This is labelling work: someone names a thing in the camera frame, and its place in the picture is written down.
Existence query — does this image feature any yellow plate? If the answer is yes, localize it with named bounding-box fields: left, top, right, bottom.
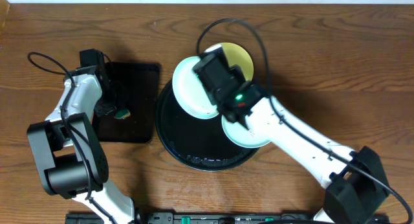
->
left=204, top=42, right=254, bottom=80

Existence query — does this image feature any light green plate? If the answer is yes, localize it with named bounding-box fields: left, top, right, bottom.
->
left=172, top=56, right=219, bottom=120
left=221, top=116, right=270, bottom=148

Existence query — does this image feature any green yellow sponge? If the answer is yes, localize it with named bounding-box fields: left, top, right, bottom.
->
left=114, top=109, right=131, bottom=119

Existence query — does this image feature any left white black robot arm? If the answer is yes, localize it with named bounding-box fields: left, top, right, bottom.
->
left=27, top=49, right=138, bottom=223

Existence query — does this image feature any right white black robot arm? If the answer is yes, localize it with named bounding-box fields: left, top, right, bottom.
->
left=192, top=45, right=389, bottom=223

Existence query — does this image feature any black rectangular tray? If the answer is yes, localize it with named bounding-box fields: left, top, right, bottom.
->
left=92, top=62, right=160, bottom=143

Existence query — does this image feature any black round tray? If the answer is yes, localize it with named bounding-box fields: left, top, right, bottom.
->
left=155, top=81, right=258, bottom=172

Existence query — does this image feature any left black cable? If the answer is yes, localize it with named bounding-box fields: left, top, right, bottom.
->
left=27, top=51, right=117, bottom=224

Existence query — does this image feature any black cable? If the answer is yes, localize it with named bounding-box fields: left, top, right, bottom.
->
left=196, top=17, right=414, bottom=224
left=27, top=51, right=117, bottom=224

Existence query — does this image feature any right black cable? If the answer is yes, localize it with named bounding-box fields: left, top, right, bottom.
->
left=196, top=17, right=414, bottom=224

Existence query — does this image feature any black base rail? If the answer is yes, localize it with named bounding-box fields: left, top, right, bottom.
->
left=64, top=212, right=391, bottom=224

